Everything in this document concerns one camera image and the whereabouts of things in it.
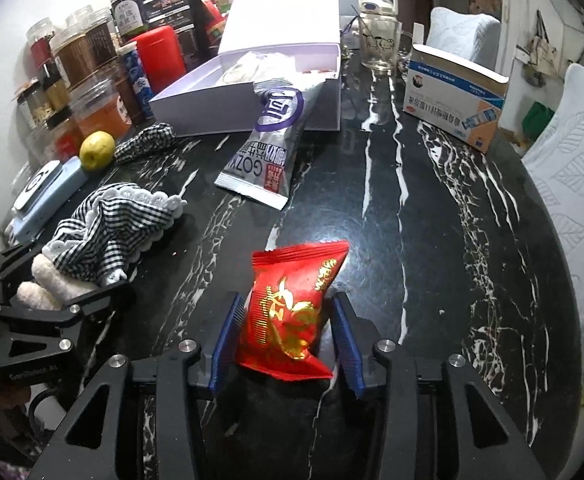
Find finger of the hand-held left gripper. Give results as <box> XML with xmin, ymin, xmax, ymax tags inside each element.
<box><xmin>0</xmin><ymin>242</ymin><xmax>48</xmax><ymax>306</ymax></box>
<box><xmin>0</xmin><ymin>280</ymin><xmax>138</xmax><ymax>356</ymax></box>

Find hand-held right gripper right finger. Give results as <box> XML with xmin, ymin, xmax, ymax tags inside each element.
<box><xmin>331</xmin><ymin>290</ymin><xmax>547</xmax><ymax>480</ymax></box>

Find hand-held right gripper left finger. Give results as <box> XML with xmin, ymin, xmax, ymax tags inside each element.
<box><xmin>27</xmin><ymin>290</ymin><xmax>245</xmax><ymax>480</ymax></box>

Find white plush toy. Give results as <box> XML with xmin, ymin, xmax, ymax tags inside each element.
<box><xmin>17</xmin><ymin>252</ymin><xmax>100</xmax><ymax>311</ymax></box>

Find red snack packet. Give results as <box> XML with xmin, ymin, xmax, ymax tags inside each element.
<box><xmin>234</xmin><ymin>240</ymin><xmax>350</xmax><ymax>381</ymax></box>

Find gingham cloth with lace trim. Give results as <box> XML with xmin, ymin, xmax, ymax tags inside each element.
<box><xmin>42</xmin><ymin>183</ymin><xmax>187</xmax><ymax>288</ymax></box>

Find small gingham scrunchie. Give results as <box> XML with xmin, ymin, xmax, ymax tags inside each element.
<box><xmin>114</xmin><ymin>122</ymin><xmax>177</xmax><ymax>163</ymax></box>

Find silver purple snack packet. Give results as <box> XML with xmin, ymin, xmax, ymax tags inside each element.
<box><xmin>214</xmin><ymin>80</ymin><xmax>333</xmax><ymax>211</ymax></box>

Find clear bag with cream cord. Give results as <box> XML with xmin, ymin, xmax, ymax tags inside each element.
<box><xmin>219</xmin><ymin>50</ymin><xmax>303</xmax><ymax>88</ymax></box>

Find lavender gift box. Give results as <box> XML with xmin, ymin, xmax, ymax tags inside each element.
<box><xmin>149</xmin><ymin>0</ymin><xmax>343</xmax><ymax>137</ymax></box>

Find white round-dial device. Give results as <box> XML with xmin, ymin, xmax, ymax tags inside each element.
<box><xmin>13</xmin><ymin>161</ymin><xmax>62</xmax><ymax>211</ymax></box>

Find light blue box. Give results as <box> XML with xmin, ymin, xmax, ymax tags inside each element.
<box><xmin>7</xmin><ymin>156</ymin><xmax>89</xmax><ymax>246</ymax></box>

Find black-lid jar of red contents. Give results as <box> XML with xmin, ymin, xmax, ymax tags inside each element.
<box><xmin>47</xmin><ymin>117</ymin><xmax>85</xmax><ymax>161</ymax></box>

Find yellow lemon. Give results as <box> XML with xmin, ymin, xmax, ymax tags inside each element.
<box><xmin>79</xmin><ymin>131</ymin><xmax>117</xmax><ymax>172</ymax></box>

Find amber jar with black lid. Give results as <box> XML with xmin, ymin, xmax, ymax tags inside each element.
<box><xmin>39</xmin><ymin>62</ymin><xmax>70</xmax><ymax>111</ymax></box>

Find wide jar of orange contents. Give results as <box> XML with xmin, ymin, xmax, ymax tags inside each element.
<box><xmin>69</xmin><ymin>80</ymin><xmax>133</xmax><ymax>138</ymax></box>

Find brown powder jar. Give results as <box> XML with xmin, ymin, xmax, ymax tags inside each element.
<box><xmin>49</xmin><ymin>26</ymin><xmax>95</xmax><ymax>86</ymax></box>

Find tall jar of red fruit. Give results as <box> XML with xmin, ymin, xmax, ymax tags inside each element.
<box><xmin>26</xmin><ymin>17</ymin><xmax>55</xmax><ymax>63</ymax></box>

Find blue tablet tube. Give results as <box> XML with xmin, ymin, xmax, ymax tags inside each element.
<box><xmin>118</xmin><ymin>42</ymin><xmax>155</xmax><ymax>120</ymax></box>

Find dark contents jar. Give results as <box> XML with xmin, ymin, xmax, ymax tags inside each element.
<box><xmin>79</xmin><ymin>9</ymin><xmax>118</xmax><ymax>68</ymax></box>

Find red canister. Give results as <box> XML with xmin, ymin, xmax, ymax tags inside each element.
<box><xmin>136</xmin><ymin>25</ymin><xmax>187</xmax><ymax>95</ymax></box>

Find blue white mask box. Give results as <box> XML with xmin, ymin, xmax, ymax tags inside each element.
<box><xmin>403</xmin><ymin>22</ymin><xmax>510</xmax><ymax>153</ymax></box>

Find dark green jar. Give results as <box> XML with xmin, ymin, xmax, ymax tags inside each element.
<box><xmin>109</xmin><ymin>0</ymin><xmax>145</xmax><ymax>36</ymax></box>

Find light blue covered chair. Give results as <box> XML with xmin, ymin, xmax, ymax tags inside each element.
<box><xmin>520</xmin><ymin>62</ymin><xmax>584</xmax><ymax>338</ymax></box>
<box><xmin>429</xmin><ymin>6</ymin><xmax>501</xmax><ymax>68</ymax></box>

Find green bag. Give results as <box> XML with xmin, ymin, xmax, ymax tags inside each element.
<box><xmin>522</xmin><ymin>101</ymin><xmax>555</xmax><ymax>143</ymax></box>

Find glass mug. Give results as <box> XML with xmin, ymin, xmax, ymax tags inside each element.
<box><xmin>342</xmin><ymin>10</ymin><xmax>415</xmax><ymax>73</ymax></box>

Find black pouch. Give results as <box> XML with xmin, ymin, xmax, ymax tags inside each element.
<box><xmin>139</xmin><ymin>0</ymin><xmax>200</xmax><ymax>68</ymax></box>

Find red packages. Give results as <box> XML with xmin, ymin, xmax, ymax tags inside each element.
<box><xmin>199</xmin><ymin>0</ymin><xmax>233</xmax><ymax>56</ymax></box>

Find cream tote bag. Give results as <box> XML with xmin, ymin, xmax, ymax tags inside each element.
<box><xmin>514</xmin><ymin>10</ymin><xmax>560</xmax><ymax>81</ymax></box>

